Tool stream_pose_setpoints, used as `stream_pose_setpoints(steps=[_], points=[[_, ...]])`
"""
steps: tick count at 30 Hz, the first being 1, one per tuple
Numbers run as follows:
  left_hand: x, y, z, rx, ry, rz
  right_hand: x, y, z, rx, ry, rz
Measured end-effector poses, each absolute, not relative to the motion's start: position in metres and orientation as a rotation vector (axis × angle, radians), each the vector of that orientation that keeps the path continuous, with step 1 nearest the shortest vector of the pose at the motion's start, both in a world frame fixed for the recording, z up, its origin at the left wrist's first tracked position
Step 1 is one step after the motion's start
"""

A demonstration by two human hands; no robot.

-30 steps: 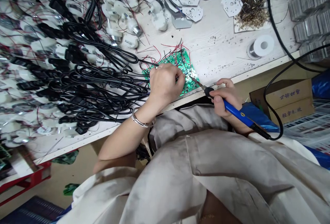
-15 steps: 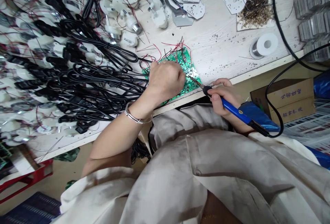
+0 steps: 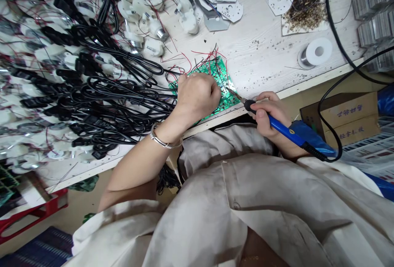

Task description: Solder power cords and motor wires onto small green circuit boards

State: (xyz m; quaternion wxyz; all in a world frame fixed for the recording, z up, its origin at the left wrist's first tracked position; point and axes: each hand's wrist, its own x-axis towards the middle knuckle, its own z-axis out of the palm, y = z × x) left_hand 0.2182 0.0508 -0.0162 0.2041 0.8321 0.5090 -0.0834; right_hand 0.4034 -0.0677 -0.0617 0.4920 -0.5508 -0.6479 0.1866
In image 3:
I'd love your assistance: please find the solder wire spool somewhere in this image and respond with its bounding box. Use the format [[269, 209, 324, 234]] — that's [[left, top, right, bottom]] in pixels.
[[296, 37, 334, 71]]

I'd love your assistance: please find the blue plastic bag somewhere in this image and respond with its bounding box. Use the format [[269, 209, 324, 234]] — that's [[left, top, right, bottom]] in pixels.
[[376, 84, 394, 117]]

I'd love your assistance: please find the blue handled soldering iron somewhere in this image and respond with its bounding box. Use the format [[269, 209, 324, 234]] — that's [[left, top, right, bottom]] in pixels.
[[227, 88, 328, 162]]

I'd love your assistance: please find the stack of green circuit boards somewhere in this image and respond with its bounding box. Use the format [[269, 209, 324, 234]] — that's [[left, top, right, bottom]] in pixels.
[[0, 158, 21, 201]]

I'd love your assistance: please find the white plastic crate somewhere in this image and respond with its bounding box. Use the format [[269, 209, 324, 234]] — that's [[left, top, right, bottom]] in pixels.
[[338, 115, 394, 175]]

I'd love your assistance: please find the bunch of thin red black wires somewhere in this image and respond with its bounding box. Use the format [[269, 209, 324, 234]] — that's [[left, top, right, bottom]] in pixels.
[[162, 43, 229, 78]]

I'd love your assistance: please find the pile of white motors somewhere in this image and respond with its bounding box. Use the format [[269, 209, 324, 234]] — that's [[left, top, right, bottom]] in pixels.
[[0, 0, 204, 175]]

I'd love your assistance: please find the bundle of black power cords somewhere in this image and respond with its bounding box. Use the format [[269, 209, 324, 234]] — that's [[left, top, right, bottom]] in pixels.
[[18, 0, 185, 160]]

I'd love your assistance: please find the stack of clear plastic boxes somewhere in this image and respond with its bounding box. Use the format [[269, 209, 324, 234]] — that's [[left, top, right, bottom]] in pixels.
[[347, 0, 394, 74]]

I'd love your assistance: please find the cardboard box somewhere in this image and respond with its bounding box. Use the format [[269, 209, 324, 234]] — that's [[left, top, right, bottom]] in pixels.
[[299, 91, 381, 149]]

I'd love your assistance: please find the paper sheet with solder scraps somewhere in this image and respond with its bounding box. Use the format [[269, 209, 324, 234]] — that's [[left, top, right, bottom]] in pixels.
[[280, 0, 330, 37]]

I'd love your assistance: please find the person's body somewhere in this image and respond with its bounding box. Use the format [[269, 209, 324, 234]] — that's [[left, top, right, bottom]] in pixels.
[[63, 125, 394, 267]]

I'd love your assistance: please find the green circuit board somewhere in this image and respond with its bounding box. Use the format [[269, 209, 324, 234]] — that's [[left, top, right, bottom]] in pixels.
[[168, 55, 244, 123]]

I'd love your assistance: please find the person's left hand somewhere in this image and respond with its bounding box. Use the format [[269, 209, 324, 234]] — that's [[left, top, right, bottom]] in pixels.
[[176, 72, 223, 126]]

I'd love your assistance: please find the blue plastic crate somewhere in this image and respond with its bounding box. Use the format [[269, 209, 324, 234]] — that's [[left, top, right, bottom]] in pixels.
[[0, 226, 74, 267]]

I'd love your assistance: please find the thick black cable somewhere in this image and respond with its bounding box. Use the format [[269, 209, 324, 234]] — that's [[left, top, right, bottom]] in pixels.
[[317, 0, 394, 164]]

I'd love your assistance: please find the red plastic crate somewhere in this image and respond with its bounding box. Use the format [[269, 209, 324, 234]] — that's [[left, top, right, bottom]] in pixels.
[[0, 187, 69, 246]]

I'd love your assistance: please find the grey metal plate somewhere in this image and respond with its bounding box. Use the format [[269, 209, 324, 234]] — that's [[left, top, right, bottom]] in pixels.
[[203, 10, 231, 32]]

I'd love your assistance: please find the person's right hand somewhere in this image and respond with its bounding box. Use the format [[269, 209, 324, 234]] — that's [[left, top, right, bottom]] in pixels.
[[249, 91, 298, 152]]

